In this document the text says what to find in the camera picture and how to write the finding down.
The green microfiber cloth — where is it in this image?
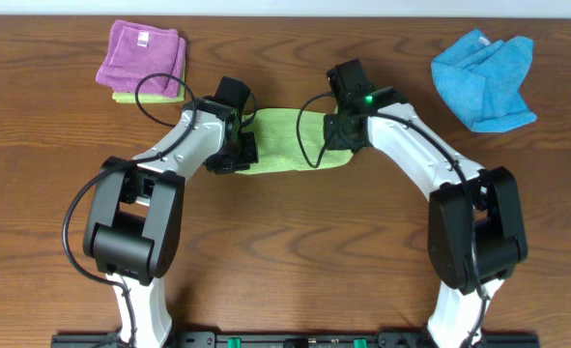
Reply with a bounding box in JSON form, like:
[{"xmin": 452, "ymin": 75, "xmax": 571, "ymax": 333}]
[{"xmin": 236, "ymin": 106, "xmax": 355, "ymax": 176}]

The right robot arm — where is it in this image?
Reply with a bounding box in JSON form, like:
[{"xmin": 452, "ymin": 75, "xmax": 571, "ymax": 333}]
[{"xmin": 324, "ymin": 86, "xmax": 528, "ymax": 347}]

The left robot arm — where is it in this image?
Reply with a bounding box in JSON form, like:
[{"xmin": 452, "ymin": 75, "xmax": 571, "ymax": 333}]
[{"xmin": 82, "ymin": 93, "xmax": 257, "ymax": 347}]

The purple folded cloth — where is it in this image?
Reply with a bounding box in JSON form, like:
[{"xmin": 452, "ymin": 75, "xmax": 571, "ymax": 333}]
[{"xmin": 96, "ymin": 19, "xmax": 186, "ymax": 93}]

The light green folded cloth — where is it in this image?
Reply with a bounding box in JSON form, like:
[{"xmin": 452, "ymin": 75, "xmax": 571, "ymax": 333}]
[{"xmin": 111, "ymin": 72, "xmax": 185, "ymax": 103}]

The blue crumpled cloth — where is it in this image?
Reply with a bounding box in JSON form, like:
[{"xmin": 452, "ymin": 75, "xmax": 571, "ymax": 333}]
[{"xmin": 431, "ymin": 29, "xmax": 537, "ymax": 133}]

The left black cable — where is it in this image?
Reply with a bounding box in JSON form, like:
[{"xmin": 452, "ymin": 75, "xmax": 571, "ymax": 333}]
[{"xmin": 61, "ymin": 72, "xmax": 199, "ymax": 348}]

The black cable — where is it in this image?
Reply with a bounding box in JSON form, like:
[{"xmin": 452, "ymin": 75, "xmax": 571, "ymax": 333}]
[
  {"xmin": 61, "ymin": 72, "xmax": 199, "ymax": 348},
  {"xmin": 295, "ymin": 91, "xmax": 492, "ymax": 344}
]

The right black cable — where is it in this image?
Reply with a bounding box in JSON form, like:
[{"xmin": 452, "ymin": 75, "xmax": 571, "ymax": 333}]
[{"xmin": 295, "ymin": 91, "xmax": 492, "ymax": 344}]

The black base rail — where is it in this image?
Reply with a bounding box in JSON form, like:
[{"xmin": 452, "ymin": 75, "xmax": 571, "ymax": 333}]
[{"xmin": 50, "ymin": 331, "xmax": 541, "ymax": 348}]

